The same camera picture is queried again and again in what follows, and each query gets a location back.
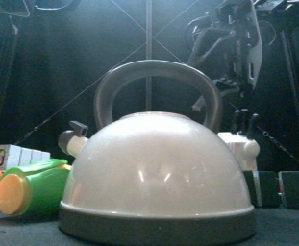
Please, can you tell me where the white toy knife block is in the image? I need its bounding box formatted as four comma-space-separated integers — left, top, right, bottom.
216, 130, 260, 173

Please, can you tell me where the dark green block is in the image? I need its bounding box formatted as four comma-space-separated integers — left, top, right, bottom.
278, 170, 299, 210
243, 170, 282, 209

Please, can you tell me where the white toy appliance box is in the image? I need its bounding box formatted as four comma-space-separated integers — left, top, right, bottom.
0, 143, 52, 173

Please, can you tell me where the green yellow toy vegetable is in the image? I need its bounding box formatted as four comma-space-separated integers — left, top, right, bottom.
0, 158, 73, 217

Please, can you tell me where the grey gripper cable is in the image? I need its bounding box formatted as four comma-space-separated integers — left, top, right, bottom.
183, 13, 239, 69

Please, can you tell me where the black toy knife handle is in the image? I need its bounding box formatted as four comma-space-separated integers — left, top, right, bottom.
247, 112, 260, 140
230, 110, 240, 135

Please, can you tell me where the vertical frame pole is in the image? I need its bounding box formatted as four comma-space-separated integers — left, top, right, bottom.
146, 0, 152, 112

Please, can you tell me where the thin diagonal cord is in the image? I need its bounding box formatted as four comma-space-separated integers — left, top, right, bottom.
108, 0, 299, 176
15, 0, 211, 147

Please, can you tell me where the white toy kettle grey handle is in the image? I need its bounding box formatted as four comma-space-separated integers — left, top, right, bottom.
56, 59, 256, 246

